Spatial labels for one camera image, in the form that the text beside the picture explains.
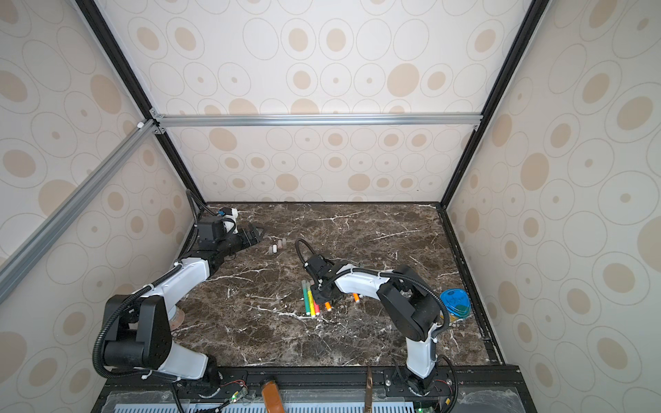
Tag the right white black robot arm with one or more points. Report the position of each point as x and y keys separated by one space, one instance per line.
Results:
x=417 y=312

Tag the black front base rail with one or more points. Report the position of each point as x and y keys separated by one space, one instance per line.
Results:
x=323 y=389

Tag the green marker pen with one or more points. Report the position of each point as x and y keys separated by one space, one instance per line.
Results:
x=305 y=288

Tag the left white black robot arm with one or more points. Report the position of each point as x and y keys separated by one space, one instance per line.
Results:
x=135 y=337

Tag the horizontal aluminium frame bar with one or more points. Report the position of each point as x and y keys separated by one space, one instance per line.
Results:
x=327 y=120

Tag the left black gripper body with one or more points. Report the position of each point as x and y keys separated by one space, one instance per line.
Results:
x=237 y=242

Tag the blue round object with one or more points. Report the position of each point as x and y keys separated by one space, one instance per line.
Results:
x=457 y=302

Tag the yellow marker pen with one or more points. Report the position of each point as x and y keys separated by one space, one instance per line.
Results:
x=311 y=304

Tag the left diagonal aluminium frame bar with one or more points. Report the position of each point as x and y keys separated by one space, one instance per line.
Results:
x=42 y=240

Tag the brown wooden stick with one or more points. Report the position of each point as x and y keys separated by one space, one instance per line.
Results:
x=368 y=401

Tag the orange brown tool handle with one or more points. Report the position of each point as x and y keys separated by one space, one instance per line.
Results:
x=271 y=396

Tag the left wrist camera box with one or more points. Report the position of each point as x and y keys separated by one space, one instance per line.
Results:
x=229 y=213

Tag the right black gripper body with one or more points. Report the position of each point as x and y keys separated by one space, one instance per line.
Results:
x=320 y=274

